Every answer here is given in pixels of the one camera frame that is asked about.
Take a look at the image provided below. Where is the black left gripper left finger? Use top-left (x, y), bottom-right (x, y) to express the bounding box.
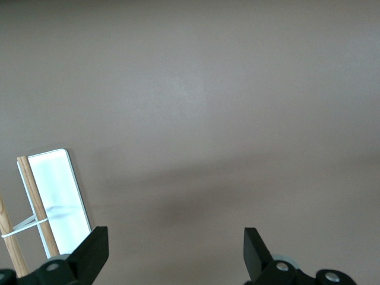
top-left (0, 226), bottom-right (109, 285)

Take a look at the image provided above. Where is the white rack with wooden rods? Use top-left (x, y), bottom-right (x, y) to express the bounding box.
top-left (0, 148), bottom-right (92, 279)

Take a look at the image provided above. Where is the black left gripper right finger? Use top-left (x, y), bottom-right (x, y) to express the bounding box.
top-left (243, 227), bottom-right (356, 285)

